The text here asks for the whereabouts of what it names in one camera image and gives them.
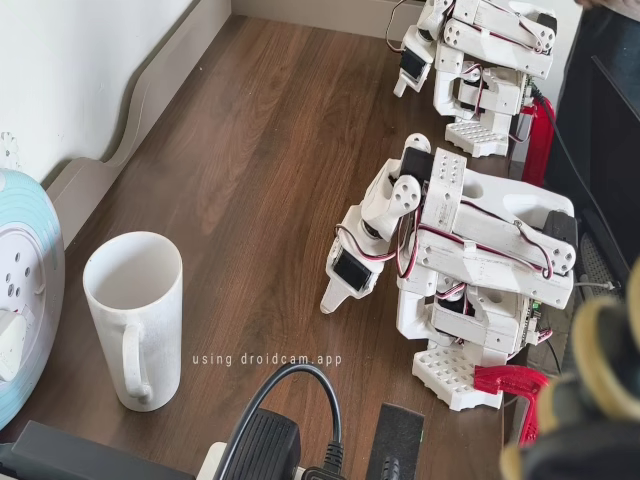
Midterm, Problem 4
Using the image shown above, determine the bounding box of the thick black power cable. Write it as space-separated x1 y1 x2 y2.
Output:
238 362 347 480

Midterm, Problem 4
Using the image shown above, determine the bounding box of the black flat box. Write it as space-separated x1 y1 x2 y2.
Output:
0 421 199 480

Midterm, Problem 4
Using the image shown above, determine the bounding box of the white flower decoration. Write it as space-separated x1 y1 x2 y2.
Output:
0 132 20 170

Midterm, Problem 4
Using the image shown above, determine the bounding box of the thin grey cable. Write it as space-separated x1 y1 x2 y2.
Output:
574 278 622 292

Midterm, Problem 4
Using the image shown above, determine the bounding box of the grey wavy desk side rail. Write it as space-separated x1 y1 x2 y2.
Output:
42 0 236 251

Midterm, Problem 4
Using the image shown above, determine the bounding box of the round blue white cable reel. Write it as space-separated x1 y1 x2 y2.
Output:
0 168 66 431

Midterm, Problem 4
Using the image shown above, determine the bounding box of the tall white mug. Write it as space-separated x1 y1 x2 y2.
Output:
82 230 183 413

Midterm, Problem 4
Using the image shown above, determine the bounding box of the black power adapter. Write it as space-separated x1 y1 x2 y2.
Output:
219 408 304 480

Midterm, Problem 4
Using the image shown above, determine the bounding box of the white plug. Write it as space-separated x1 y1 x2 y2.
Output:
0 308 29 384

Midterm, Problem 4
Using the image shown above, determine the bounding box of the red smooth clamp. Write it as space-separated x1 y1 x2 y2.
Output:
519 94 556 186

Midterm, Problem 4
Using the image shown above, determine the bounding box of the thin black cable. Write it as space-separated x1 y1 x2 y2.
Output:
530 82 576 166

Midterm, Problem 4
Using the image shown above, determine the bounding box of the black foam block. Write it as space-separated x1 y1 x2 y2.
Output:
367 402 427 480

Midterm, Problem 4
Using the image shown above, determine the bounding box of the black mesh panel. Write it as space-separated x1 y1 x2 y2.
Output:
574 209 632 304

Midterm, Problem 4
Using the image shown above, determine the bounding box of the blurred yellow black object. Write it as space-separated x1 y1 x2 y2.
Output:
499 259 640 480

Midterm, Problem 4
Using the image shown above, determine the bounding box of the red clamp with ribbed jaw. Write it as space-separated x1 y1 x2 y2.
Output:
473 365 551 449

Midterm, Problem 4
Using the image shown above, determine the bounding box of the white leader robot arm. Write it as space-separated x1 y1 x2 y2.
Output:
388 0 559 160

